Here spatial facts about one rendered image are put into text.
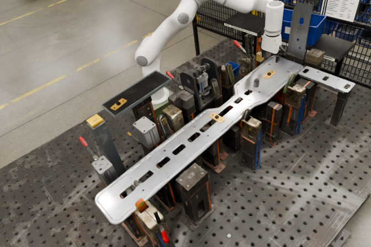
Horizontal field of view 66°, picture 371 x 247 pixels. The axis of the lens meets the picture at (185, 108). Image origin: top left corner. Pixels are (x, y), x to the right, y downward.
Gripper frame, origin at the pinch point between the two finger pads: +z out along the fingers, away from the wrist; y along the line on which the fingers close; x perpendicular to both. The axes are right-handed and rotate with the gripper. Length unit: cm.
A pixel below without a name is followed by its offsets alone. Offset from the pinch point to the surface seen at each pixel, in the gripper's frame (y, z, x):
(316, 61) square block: 16.0, 9.3, 23.6
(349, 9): 16, -11, 55
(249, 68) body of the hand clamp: -13.0, 11.8, -1.4
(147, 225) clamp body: 22, 6, -109
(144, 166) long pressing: -5, 12, -91
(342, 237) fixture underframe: 71, 108, -10
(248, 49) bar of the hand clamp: -14.0, -1.3, -1.7
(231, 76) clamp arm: -13.9, 8.9, -18.2
